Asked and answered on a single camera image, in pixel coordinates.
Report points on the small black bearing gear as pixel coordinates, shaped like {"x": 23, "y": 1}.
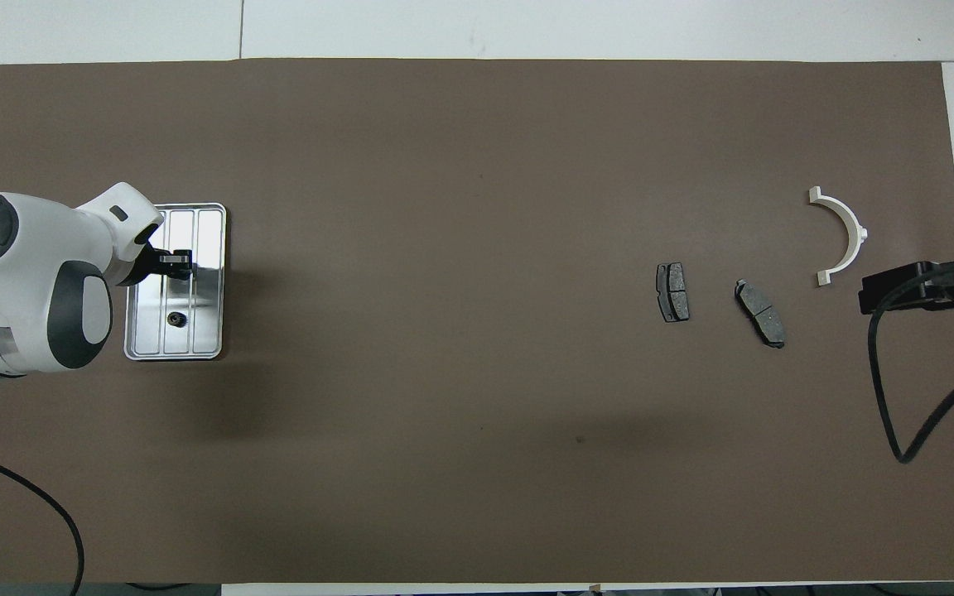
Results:
{"x": 175, "y": 319}

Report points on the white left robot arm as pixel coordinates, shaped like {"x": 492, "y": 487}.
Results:
{"x": 21, "y": 281}

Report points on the long dark grey brake pad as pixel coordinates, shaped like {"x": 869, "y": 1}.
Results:
{"x": 761, "y": 314}

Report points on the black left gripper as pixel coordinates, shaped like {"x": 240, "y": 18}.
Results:
{"x": 147, "y": 265}

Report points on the short dark grey brake pad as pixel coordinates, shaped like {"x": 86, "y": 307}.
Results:
{"x": 673, "y": 292}

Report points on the brown table mat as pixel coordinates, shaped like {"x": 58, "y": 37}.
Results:
{"x": 527, "y": 165}

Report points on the silver metal tray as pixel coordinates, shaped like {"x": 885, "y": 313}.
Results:
{"x": 204, "y": 314}

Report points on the white curved plastic bracket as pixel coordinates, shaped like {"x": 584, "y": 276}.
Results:
{"x": 855, "y": 244}

